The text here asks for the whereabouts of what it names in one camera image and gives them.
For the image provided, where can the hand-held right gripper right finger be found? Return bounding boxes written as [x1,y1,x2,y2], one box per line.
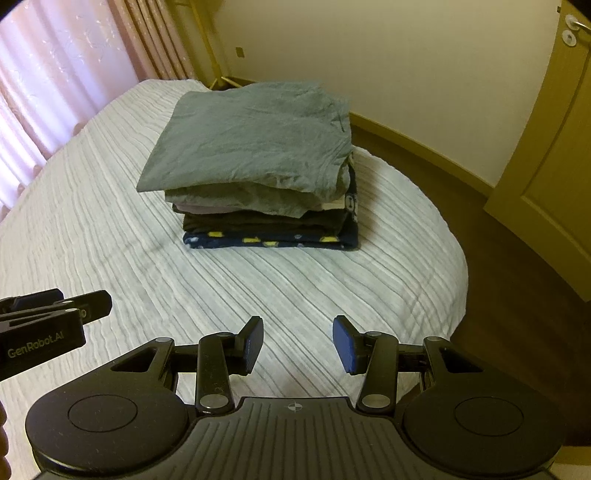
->
[332,315,482,414]

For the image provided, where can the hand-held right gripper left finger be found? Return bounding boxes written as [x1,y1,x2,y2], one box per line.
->
[110,316,266,415]

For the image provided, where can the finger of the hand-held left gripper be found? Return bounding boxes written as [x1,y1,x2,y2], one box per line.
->
[0,288,66,318]
[52,289,114,325]

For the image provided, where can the grey T-shirt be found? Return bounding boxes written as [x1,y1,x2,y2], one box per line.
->
[136,80,355,193]

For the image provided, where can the stack of folded clothes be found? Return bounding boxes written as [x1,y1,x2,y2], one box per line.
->
[181,152,362,253]

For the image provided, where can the bed with striped bedspread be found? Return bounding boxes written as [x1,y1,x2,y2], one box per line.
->
[0,78,469,416]

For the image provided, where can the dark brown folded garment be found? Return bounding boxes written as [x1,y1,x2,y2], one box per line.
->
[181,205,352,237]

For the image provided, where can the pink folded garment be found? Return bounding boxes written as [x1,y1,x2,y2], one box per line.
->
[172,200,243,216]

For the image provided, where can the olive grey folded garment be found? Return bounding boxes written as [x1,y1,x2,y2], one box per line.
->
[164,159,352,219]

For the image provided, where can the wooden baseboard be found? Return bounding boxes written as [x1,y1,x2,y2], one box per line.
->
[221,75,498,200]

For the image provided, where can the sheer white curtain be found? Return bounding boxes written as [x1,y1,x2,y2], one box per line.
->
[0,0,141,210]

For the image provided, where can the pink drape curtain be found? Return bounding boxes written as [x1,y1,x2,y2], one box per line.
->
[106,0,197,85]

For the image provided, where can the yellow wooden rack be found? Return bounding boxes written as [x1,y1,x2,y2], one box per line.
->
[174,0,242,92]

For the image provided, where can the wooden door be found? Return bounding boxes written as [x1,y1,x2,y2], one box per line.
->
[482,0,591,303]

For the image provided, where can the silver door handle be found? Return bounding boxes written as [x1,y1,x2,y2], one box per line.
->
[560,13,591,48]

